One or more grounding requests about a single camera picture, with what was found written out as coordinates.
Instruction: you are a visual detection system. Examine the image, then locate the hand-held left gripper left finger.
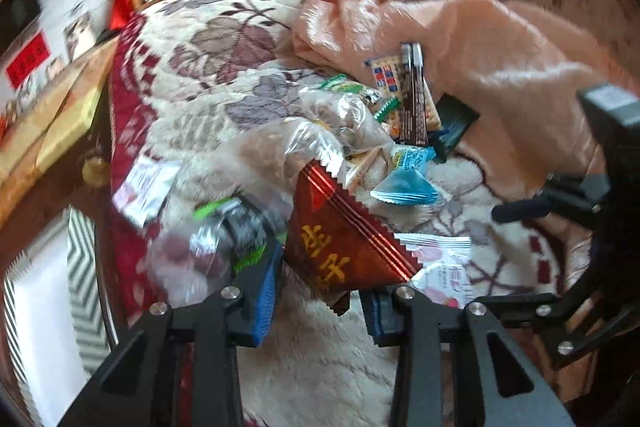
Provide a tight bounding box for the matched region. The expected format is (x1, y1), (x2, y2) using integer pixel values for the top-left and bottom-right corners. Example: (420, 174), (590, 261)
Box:
(57, 242), (286, 427)

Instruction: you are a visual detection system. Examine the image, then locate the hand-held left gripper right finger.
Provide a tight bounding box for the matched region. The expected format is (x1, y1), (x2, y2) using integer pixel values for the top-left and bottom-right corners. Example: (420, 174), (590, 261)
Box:
(360, 284), (576, 427)

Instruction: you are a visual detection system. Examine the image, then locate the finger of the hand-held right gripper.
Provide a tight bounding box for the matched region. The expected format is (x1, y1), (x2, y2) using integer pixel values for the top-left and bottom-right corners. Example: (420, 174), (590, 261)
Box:
(492, 174), (608, 223)
(482, 267), (626, 370)

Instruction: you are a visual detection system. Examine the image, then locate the red snack packet gold print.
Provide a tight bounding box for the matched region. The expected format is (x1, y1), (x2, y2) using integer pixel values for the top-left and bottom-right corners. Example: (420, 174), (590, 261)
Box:
(284, 158), (422, 317)

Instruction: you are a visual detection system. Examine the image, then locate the green black snack packet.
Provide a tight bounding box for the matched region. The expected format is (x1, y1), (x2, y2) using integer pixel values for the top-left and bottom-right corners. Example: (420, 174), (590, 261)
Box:
(195, 196), (286, 275)

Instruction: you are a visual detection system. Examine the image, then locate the white pink snack packet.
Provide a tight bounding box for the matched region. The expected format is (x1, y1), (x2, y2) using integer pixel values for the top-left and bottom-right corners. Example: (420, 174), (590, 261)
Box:
(395, 234), (473, 308)

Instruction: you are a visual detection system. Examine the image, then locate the blue white snack packet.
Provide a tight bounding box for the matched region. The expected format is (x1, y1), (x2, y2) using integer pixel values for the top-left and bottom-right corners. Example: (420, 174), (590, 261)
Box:
(370, 146), (440, 206)

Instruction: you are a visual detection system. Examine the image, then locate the clear plastic bag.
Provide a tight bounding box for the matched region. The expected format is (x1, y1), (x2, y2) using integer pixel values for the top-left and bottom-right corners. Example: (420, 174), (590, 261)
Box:
(147, 87), (396, 308)

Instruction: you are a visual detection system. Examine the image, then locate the black white striped box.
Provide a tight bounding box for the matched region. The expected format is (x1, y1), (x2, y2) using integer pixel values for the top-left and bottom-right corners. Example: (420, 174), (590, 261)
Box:
(0, 204), (121, 427)

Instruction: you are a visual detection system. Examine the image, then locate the peach fleece blanket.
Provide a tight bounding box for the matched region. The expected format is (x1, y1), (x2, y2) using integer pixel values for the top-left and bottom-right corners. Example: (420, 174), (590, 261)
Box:
(290, 0), (640, 188)

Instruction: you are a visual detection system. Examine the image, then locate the small white snack packet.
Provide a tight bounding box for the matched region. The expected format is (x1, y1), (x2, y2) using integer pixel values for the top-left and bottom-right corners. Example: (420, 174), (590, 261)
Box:
(112, 157), (178, 228)

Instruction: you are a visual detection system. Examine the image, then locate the dark striped snack packet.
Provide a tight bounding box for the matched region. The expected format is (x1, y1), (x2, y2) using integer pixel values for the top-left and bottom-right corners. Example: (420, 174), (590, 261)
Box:
(400, 42), (430, 145)

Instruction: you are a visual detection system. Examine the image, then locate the blue red checked cracker packet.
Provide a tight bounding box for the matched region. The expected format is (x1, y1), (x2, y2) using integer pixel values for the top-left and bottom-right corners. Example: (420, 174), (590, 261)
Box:
(365, 54), (406, 100)

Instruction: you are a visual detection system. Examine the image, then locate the wooden glass top table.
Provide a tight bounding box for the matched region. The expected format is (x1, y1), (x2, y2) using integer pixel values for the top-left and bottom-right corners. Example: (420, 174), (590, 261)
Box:
(0, 39), (118, 233)

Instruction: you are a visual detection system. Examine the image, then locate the red cream floral blanket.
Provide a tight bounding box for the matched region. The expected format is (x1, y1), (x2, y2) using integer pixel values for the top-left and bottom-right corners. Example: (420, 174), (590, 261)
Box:
(107, 0), (596, 427)

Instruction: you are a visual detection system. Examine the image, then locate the red cloth bag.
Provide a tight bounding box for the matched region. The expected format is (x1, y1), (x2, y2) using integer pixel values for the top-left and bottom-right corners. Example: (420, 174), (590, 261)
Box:
(107, 0), (133, 30)

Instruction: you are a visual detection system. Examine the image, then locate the large photo frame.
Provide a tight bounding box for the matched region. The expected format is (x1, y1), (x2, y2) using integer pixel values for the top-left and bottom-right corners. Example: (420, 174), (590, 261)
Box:
(65, 14), (96, 60)

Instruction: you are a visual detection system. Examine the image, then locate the red wall banner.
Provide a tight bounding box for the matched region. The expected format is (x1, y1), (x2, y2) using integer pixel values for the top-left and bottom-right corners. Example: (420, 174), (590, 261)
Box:
(7, 34), (51, 90)

